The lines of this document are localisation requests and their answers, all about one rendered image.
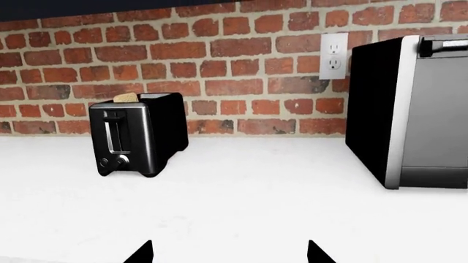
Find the black two-slot toaster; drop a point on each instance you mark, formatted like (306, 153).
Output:
(142, 137)

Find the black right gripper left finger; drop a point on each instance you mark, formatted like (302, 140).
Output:
(143, 254)

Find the dark upper cabinet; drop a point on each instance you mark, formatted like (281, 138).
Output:
(109, 8)

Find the slice of bread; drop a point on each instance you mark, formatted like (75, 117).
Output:
(126, 98)

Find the white wall outlet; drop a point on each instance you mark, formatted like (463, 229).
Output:
(333, 56)

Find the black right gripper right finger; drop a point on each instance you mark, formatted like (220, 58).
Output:
(316, 254)

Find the toaster lever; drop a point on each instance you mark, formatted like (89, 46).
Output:
(114, 116)

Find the black and silver toaster oven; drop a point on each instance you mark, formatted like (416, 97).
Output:
(406, 109)

